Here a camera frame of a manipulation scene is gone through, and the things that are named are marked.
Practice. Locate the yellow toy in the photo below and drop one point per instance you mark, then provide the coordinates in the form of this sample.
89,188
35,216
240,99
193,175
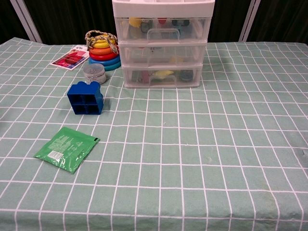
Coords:
134,22

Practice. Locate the yellow soft item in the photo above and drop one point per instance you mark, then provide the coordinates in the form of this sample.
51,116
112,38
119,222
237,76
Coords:
163,74

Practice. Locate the clear round jar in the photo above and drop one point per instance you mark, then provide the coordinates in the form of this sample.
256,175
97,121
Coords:
94,72

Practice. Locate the white plastic drawer cabinet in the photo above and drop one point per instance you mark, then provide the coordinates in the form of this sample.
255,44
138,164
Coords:
163,6

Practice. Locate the green foil packet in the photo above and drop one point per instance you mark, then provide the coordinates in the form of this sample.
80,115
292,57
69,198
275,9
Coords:
65,149

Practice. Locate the pink binder clip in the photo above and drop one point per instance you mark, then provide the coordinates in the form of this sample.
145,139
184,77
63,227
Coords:
145,77

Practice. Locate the clear plastic middle-size drawer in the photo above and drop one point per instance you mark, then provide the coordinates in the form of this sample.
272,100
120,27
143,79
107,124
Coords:
134,54

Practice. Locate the green checkered tablecloth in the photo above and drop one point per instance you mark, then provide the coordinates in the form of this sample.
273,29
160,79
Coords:
168,156

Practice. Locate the red and white card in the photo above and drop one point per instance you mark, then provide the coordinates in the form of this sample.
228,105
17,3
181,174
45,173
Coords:
69,59

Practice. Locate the white partition post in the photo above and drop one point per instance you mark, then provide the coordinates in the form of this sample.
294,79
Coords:
247,21
26,21

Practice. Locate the blue toy building brick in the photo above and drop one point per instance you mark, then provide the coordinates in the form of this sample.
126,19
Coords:
84,93

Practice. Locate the clear drawer with pink clip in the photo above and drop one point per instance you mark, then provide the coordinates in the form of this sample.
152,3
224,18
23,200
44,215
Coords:
130,79

